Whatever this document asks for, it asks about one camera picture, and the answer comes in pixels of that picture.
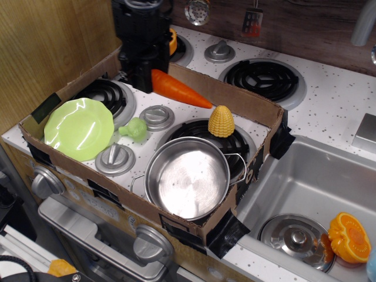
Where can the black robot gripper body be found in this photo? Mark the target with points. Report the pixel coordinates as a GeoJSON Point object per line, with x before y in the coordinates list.
{"type": "Point", "coordinates": [139, 25]}

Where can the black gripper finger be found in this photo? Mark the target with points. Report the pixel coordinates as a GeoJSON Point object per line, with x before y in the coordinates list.
{"type": "Point", "coordinates": [161, 62]}
{"type": "Point", "coordinates": [139, 76]}

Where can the orange toy carrot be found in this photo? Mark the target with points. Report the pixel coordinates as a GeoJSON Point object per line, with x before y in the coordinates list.
{"type": "Point", "coordinates": [169, 87]}

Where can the light green plastic plate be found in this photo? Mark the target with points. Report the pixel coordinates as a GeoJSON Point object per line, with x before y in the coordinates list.
{"type": "Point", "coordinates": [80, 129]}

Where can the orange pepper half on stove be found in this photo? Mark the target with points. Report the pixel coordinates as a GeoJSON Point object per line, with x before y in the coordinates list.
{"type": "Point", "coordinates": [173, 41]}

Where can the black back left burner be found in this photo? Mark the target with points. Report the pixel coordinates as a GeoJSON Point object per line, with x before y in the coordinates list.
{"type": "Point", "coordinates": [184, 52]}

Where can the black burner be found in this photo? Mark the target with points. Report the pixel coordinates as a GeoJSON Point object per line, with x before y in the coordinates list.
{"type": "Point", "coordinates": [184, 52]}
{"type": "Point", "coordinates": [269, 78]}
{"type": "Point", "coordinates": [116, 96]}
{"type": "Point", "coordinates": [238, 147]}

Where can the black front left burner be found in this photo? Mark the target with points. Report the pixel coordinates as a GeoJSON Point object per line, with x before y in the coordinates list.
{"type": "Point", "coordinates": [116, 96]}

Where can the grey stove knob centre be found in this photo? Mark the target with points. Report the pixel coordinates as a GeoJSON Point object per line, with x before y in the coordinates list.
{"type": "Point", "coordinates": [157, 117]}

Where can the grey stove knob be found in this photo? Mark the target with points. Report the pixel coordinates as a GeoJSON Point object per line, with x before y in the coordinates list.
{"type": "Point", "coordinates": [219, 53]}
{"type": "Point", "coordinates": [115, 160]}
{"type": "Point", "coordinates": [157, 117]}

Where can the green toy broccoli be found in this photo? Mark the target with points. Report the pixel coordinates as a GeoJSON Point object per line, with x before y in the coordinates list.
{"type": "Point", "coordinates": [135, 129]}

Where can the hanging steel strainer ladle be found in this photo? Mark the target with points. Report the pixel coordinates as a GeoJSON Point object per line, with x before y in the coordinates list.
{"type": "Point", "coordinates": [197, 12]}

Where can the grey stove knob back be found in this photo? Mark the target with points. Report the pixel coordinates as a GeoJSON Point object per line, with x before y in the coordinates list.
{"type": "Point", "coordinates": [219, 53]}

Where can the grey stove knob front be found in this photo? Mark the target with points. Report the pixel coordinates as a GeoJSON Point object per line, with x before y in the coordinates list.
{"type": "Point", "coordinates": [115, 160]}

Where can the yellow toy corn cob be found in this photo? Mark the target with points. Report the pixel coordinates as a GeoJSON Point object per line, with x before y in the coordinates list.
{"type": "Point", "coordinates": [221, 122]}

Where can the hanging steel slotted spatula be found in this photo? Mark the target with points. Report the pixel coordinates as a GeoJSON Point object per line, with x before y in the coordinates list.
{"type": "Point", "coordinates": [251, 27]}

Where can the stainless steel pot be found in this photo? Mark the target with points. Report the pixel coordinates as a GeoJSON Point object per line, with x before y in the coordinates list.
{"type": "Point", "coordinates": [188, 177]}

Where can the black back right burner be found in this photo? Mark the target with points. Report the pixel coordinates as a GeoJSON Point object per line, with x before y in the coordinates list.
{"type": "Point", "coordinates": [269, 78]}

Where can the black front right burner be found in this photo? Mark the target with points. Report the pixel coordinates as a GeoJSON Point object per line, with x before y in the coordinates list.
{"type": "Point", "coordinates": [238, 147]}

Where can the brown cardboard fence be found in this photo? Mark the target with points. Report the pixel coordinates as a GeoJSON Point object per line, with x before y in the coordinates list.
{"type": "Point", "coordinates": [221, 231]}

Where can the grey oven knob left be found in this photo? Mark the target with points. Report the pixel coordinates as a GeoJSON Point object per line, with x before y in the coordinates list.
{"type": "Point", "coordinates": [45, 183]}

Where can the grey oven knob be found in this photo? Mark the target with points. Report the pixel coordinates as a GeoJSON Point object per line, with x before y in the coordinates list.
{"type": "Point", "coordinates": [150, 245]}
{"type": "Point", "coordinates": [45, 183]}

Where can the grey oven knob right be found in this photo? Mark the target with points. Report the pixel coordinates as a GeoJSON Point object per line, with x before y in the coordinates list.
{"type": "Point", "coordinates": [150, 245]}

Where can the stainless steel sink basin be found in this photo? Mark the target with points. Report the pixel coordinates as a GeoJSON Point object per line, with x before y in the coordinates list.
{"type": "Point", "coordinates": [314, 180]}

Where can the orange object bottom left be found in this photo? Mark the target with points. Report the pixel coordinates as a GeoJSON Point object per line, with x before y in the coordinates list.
{"type": "Point", "coordinates": [60, 268]}

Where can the silver faucet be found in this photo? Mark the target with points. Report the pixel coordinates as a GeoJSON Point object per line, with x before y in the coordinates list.
{"type": "Point", "coordinates": [364, 24]}

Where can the steel pot lid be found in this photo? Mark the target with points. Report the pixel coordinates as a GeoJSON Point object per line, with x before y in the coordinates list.
{"type": "Point", "coordinates": [299, 237]}

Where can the orange pepper half in sink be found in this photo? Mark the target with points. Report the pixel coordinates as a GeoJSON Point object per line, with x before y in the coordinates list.
{"type": "Point", "coordinates": [348, 239]}

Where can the silver oven door handle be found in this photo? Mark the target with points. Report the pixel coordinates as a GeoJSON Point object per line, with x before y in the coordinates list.
{"type": "Point", "coordinates": [108, 252]}

